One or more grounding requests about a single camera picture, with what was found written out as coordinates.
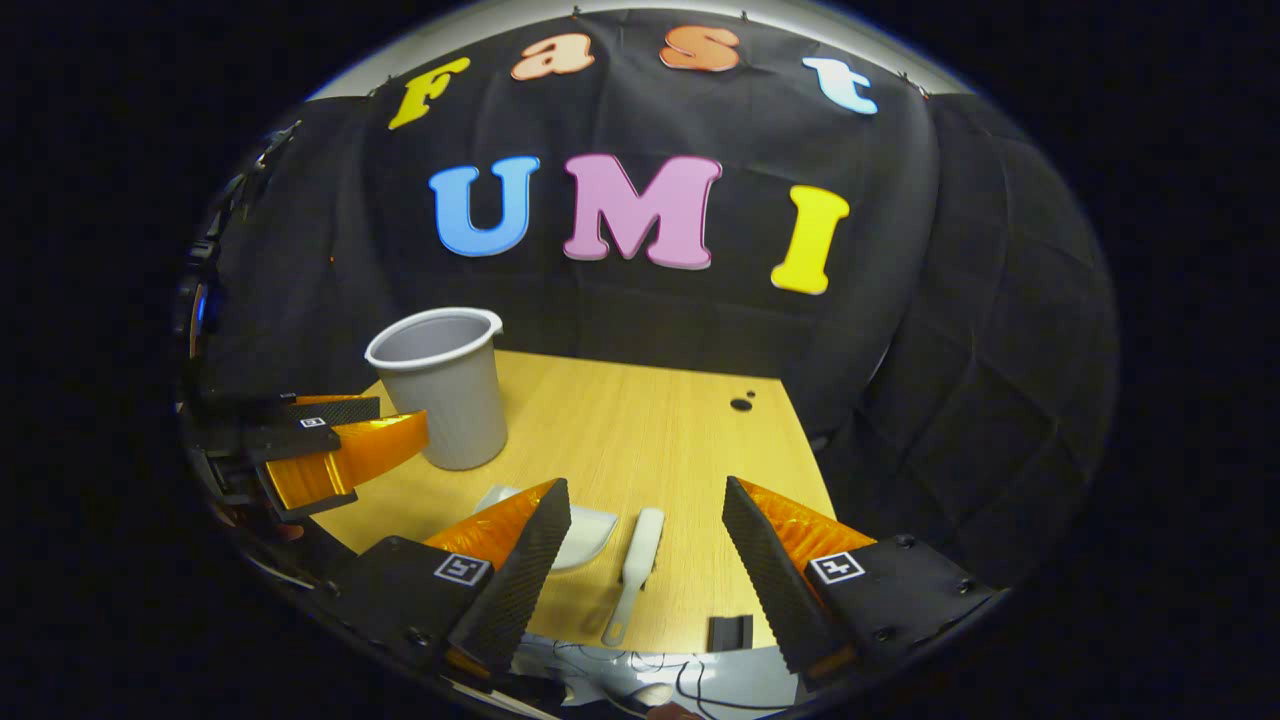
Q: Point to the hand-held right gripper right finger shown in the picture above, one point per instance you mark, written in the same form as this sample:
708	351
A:
765	575

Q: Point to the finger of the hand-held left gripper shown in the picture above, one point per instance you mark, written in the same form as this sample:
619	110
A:
290	442
340	410

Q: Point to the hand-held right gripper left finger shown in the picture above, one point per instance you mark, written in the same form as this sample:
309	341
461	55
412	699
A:
525	580

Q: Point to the white plastic dustpan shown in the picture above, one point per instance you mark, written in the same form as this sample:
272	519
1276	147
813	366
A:
590	535

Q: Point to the grey plastic garbage bin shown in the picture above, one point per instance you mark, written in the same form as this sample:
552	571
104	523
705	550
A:
450	400

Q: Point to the wooden desktop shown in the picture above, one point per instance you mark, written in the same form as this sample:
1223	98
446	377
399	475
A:
640	440

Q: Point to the black desk clamp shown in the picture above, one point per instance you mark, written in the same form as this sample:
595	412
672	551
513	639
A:
730	632

